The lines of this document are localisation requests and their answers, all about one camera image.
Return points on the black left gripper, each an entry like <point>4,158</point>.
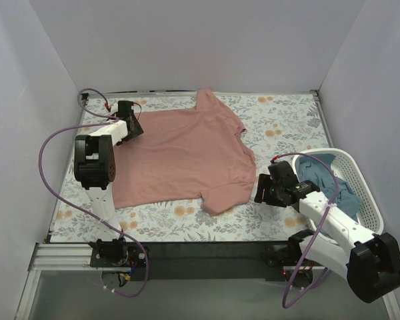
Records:
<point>134,126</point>

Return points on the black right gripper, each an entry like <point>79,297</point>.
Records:
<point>264,189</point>

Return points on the pink t shirt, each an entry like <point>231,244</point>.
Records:
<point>186,154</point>

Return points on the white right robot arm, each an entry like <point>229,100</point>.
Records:
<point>370,262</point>

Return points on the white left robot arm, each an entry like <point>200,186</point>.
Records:
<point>95,169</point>

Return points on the floral patterned table mat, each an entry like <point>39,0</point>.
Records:
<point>274,124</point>

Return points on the white plastic laundry basket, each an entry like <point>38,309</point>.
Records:
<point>328,167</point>

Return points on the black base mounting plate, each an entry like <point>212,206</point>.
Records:
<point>268,260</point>

